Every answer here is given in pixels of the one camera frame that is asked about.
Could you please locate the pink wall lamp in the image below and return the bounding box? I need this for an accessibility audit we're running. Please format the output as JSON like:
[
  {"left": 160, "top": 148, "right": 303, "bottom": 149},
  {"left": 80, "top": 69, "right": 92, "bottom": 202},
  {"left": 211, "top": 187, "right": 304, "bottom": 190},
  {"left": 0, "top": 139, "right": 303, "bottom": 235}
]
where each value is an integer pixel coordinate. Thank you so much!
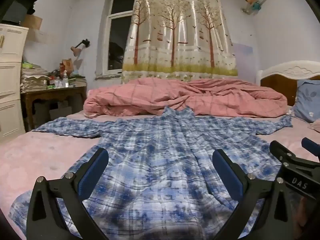
[{"left": 70, "top": 39, "right": 90, "bottom": 58}]

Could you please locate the dark bag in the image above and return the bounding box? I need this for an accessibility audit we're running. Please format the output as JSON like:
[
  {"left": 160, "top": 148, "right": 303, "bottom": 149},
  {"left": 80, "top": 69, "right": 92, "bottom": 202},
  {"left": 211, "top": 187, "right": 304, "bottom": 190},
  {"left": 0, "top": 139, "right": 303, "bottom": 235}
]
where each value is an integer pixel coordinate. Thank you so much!
[{"left": 2, "top": 0, "right": 43, "bottom": 25}]

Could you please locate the cardboard box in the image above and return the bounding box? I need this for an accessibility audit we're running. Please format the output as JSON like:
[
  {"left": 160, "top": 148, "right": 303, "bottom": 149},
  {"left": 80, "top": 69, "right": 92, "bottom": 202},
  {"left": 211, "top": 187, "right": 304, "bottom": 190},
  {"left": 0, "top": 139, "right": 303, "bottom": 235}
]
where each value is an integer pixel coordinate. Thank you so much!
[{"left": 21, "top": 14, "right": 43, "bottom": 30}]

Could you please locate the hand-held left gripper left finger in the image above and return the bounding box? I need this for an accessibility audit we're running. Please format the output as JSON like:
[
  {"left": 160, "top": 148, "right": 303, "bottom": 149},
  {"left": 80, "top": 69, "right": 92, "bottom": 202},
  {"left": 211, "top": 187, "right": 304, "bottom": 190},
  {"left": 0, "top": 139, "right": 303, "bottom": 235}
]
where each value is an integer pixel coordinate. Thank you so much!
[{"left": 26, "top": 148, "right": 109, "bottom": 240}]

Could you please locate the pink cloth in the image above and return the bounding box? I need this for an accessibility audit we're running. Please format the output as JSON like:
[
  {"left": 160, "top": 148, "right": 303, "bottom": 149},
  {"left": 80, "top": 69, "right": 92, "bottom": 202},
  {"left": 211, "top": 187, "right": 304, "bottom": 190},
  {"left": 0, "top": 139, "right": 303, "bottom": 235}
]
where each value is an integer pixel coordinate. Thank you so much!
[{"left": 309, "top": 119, "right": 320, "bottom": 133}]

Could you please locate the white framed window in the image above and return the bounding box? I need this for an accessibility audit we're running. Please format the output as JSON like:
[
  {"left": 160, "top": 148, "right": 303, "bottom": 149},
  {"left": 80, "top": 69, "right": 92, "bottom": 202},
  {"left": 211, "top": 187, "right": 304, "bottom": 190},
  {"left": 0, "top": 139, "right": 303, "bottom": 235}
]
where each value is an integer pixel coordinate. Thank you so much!
[{"left": 101, "top": 0, "right": 140, "bottom": 77}]

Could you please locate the white drawer cabinet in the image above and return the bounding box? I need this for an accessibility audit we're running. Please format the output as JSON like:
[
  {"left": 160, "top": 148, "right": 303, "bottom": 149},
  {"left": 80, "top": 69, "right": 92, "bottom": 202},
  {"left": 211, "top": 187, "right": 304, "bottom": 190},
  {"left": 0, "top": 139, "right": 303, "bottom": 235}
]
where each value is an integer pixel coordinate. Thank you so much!
[{"left": 0, "top": 24, "right": 29, "bottom": 143}]

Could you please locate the tree print curtain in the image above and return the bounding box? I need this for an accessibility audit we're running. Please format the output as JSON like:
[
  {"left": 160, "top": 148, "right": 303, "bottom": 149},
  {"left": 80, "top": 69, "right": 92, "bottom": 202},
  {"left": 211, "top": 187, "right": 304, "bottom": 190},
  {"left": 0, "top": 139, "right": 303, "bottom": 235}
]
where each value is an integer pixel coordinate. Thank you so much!
[{"left": 121, "top": 0, "right": 238, "bottom": 85}]

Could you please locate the bed with pink sheet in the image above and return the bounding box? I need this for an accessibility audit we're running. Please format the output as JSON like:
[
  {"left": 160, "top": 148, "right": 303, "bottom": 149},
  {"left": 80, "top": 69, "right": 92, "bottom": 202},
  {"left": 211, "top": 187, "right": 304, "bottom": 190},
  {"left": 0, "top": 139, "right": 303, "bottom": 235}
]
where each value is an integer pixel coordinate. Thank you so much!
[{"left": 0, "top": 105, "right": 320, "bottom": 240}]

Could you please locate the white and wooden headboard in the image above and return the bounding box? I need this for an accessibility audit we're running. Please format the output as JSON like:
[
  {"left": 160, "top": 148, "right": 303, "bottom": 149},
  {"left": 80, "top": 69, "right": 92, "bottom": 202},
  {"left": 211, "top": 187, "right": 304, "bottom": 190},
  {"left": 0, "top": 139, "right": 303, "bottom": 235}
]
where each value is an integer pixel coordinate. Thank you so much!
[{"left": 255, "top": 60, "right": 320, "bottom": 107}]

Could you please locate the grey box under table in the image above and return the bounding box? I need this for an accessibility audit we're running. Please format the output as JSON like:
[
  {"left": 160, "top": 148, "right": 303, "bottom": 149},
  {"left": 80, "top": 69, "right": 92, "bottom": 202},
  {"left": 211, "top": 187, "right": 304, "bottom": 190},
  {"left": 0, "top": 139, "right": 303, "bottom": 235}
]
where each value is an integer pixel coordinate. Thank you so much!
[{"left": 49, "top": 106, "right": 73, "bottom": 120}]

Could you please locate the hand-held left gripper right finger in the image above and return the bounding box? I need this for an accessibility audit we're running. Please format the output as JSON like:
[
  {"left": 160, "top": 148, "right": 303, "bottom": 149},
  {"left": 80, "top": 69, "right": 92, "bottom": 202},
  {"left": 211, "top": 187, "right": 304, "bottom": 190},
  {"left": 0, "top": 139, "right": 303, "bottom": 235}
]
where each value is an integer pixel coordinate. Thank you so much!
[{"left": 212, "top": 149, "right": 297, "bottom": 240}]

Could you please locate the hanging doll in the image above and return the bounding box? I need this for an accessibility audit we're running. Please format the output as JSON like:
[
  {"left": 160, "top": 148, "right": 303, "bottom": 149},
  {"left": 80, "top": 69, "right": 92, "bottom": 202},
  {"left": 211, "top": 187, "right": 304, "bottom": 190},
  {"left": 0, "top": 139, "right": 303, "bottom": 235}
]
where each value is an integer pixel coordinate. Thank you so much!
[{"left": 241, "top": 0, "right": 263, "bottom": 14}]

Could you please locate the brown paper bag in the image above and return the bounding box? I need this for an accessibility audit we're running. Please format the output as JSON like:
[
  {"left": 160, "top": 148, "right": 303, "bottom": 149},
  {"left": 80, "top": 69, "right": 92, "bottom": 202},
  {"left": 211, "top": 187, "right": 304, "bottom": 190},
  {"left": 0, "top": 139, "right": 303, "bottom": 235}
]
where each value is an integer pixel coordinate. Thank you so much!
[{"left": 59, "top": 59, "right": 74, "bottom": 74}]

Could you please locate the blue plaid shirt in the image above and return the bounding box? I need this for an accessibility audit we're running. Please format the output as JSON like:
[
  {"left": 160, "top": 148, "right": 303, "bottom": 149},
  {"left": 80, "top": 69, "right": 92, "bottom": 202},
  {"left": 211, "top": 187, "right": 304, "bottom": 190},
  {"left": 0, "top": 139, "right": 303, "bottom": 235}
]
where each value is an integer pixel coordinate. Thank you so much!
[{"left": 9, "top": 106, "right": 293, "bottom": 240}]

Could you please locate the stack of papers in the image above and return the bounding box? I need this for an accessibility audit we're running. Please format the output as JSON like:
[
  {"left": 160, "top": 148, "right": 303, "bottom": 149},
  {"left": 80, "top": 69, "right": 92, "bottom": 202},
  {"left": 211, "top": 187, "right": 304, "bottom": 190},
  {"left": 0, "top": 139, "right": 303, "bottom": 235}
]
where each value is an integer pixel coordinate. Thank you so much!
[{"left": 20, "top": 64, "right": 50, "bottom": 92}]

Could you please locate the stack of books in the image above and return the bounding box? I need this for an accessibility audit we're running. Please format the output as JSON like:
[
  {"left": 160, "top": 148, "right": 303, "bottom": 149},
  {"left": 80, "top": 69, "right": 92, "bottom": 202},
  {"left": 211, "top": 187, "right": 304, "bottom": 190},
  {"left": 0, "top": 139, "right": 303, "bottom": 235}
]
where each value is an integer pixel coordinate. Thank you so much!
[{"left": 69, "top": 76, "right": 87, "bottom": 87}]

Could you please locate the pink checked quilt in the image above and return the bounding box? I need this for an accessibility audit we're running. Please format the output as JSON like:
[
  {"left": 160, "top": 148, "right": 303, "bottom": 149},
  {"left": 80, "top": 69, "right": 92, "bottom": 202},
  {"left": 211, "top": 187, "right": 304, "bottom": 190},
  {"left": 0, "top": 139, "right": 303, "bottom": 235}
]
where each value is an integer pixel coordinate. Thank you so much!
[{"left": 83, "top": 77, "right": 288, "bottom": 118}]

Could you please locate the blue floral pillow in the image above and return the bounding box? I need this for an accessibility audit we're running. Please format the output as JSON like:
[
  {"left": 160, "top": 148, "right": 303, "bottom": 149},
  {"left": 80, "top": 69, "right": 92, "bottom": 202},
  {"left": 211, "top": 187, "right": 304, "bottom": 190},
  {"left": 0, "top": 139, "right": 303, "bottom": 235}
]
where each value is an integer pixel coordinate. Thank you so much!
[{"left": 291, "top": 79, "right": 320, "bottom": 123}]

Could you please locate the dark wooden table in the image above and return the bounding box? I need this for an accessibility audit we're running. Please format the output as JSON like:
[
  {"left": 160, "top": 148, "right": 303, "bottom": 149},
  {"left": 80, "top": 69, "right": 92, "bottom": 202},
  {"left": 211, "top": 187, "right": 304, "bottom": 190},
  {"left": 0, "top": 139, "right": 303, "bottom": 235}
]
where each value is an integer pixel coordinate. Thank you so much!
[{"left": 20, "top": 85, "right": 87, "bottom": 130}]

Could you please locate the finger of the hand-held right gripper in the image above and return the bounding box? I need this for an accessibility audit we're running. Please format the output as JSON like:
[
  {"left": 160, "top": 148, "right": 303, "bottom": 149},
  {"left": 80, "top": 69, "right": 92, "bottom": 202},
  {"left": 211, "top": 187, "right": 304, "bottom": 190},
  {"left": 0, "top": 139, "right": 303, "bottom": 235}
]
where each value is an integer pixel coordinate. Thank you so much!
[
  {"left": 269, "top": 140, "right": 320, "bottom": 170},
  {"left": 301, "top": 137, "right": 320, "bottom": 158}
]

